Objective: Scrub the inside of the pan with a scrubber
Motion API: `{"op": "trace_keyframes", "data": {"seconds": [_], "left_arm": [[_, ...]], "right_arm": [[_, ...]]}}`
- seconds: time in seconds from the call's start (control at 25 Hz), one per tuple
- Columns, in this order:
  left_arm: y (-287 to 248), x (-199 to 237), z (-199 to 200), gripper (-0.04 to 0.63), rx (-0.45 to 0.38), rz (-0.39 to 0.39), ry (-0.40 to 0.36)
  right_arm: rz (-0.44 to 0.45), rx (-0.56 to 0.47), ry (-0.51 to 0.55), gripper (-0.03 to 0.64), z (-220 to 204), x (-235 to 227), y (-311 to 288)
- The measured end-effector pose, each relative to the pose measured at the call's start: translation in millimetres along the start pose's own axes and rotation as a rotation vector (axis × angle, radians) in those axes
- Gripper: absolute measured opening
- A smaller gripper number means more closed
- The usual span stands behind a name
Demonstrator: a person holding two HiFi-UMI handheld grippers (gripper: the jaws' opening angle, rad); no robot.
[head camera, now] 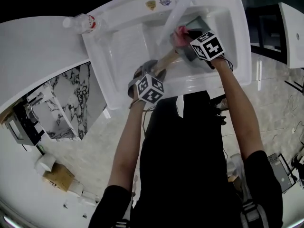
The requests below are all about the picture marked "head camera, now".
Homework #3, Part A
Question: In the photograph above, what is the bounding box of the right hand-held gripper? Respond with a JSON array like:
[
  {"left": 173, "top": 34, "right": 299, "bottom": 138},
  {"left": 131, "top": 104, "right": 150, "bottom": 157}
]
[{"left": 187, "top": 29, "right": 226, "bottom": 71}]

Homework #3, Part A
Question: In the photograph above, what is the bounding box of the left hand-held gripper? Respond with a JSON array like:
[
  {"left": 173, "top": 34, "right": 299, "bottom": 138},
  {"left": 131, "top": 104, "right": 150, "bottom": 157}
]
[{"left": 127, "top": 59, "right": 167, "bottom": 104}]

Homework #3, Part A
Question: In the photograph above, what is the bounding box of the grey pan with wooden handle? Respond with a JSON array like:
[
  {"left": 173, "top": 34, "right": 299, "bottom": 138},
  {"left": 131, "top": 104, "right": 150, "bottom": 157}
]
[{"left": 154, "top": 15, "right": 214, "bottom": 74}]

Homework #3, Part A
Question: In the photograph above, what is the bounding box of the pink scrubber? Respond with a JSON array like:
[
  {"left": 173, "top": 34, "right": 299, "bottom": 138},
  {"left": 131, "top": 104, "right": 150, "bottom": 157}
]
[{"left": 172, "top": 25, "right": 191, "bottom": 48}]

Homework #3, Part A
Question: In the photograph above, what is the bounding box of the person's left forearm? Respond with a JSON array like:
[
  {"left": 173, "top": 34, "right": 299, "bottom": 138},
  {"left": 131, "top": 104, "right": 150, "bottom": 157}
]
[{"left": 106, "top": 98, "right": 154, "bottom": 196}]

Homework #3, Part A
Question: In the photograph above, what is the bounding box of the person's right forearm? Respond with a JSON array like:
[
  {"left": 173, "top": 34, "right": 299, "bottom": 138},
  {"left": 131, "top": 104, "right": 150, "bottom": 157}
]
[{"left": 212, "top": 56, "right": 266, "bottom": 162}]

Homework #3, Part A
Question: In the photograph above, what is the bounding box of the white faucet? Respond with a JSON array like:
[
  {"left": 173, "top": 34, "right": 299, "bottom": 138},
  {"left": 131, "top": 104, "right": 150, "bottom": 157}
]
[{"left": 156, "top": 0, "right": 202, "bottom": 45}]

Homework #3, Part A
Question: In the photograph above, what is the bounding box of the white sink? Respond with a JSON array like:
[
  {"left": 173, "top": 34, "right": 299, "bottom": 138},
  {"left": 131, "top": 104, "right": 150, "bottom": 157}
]
[{"left": 82, "top": 0, "right": 252, "bottom": 110}]

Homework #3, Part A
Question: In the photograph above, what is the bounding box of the person's black clothing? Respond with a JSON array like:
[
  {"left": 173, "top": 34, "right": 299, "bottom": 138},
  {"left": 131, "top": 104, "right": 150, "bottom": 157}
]
[{"left": 89, "top": 90, "right": 285, "bottom": 228}]

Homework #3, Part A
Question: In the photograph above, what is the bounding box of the marble pattern cabinet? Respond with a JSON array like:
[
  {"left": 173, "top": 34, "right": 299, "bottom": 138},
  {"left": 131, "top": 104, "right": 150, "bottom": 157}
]
[{"left": 27, "top": 62, "right": 108, "bottom": 142}]

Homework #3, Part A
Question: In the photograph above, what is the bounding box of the white basin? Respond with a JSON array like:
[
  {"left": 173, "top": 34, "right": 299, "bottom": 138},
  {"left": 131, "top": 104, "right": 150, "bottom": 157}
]
[{"left": 277, "top": 1, "right": 304, "bottom": 69}]

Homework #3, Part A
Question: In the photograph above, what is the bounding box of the clear plastic bottle red label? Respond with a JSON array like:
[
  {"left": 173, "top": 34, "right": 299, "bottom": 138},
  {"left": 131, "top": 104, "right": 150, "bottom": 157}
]
[{"left": 62, "top": 13, "right": 99, "bottom": 35}]

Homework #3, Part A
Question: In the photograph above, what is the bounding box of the brown cardboard box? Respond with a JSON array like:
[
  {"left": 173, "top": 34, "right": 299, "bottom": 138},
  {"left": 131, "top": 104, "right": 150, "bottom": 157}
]
[{"left": 42, "top": 162, "right": 76, "bottom": 192}]

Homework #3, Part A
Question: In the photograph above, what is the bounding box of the white paper roll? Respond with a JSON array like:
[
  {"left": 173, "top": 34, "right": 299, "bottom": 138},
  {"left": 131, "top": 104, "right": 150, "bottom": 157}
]
[{"left": 35, "top": 152, "right": 57, "bottom": 173}]

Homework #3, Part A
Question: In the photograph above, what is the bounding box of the black and white appliance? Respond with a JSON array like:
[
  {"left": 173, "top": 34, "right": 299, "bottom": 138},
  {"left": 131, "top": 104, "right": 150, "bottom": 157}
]
[{"left": 4, "top": 98, "right": 46, "bottom": 147}]

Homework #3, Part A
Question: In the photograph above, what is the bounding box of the grey electronic device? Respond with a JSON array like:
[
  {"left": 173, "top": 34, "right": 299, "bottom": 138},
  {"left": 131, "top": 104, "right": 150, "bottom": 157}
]
[{"left": 266, "top": 152, "right": 298, "bottom": 194}]

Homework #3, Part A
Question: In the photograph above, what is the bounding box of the black metal frame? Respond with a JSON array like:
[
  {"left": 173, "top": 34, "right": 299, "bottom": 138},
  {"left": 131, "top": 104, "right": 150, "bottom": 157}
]
[{"left": 245, "top": 3, "right": 289, "bottom": 64}]

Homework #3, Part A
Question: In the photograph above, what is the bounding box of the black floor cable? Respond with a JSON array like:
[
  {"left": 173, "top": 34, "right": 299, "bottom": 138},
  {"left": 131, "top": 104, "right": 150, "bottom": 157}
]
[{"left": 286, "top": 95, "right": 304, "bottom": 135}]

